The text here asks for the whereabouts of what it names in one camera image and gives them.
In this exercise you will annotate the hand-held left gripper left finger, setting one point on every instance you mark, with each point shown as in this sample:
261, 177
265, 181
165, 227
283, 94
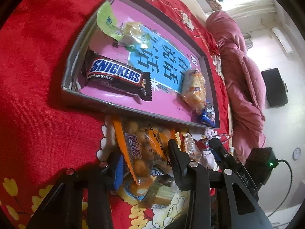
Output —
118, 174

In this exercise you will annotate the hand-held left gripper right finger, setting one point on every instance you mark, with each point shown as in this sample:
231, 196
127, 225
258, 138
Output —
177, 167

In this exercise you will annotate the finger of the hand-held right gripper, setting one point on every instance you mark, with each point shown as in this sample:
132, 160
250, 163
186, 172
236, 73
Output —
219, 151

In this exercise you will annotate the red and white snack packet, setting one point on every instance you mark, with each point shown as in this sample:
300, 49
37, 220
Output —
203, 144

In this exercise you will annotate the yellow and blue snack packet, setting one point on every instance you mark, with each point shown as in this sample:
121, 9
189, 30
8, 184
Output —
131, 192

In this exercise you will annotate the clear pastry packet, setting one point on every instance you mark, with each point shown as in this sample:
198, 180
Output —
191, 148

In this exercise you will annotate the clear green cake packet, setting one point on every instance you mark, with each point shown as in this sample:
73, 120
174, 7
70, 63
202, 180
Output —
162, 193

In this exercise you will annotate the orange-edged clear snack packet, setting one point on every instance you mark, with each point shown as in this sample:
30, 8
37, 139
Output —
140, 145

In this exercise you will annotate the blue cookie packet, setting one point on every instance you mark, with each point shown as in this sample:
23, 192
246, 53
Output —
208, 115

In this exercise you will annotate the clear-wrapped golden pastry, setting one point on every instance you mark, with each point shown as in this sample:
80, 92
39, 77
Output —
194, 90

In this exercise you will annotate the grey cardboard box tray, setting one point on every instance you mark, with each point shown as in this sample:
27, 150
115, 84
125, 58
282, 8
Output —
95, 103

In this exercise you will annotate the brown chocolate bar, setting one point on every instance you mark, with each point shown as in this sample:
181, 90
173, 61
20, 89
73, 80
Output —
114, 72

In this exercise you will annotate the green milk candy packet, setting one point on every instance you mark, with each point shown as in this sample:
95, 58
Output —
107, 21

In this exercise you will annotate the pink quilt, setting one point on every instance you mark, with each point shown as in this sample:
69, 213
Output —
238, 76

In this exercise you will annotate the white air conditioner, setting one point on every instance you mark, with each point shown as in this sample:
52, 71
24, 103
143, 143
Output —
282, 40

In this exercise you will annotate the red floral blanket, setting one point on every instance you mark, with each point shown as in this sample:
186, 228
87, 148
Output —
35, 76

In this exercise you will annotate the round wall clock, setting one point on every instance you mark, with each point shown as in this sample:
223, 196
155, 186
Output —
297, 153

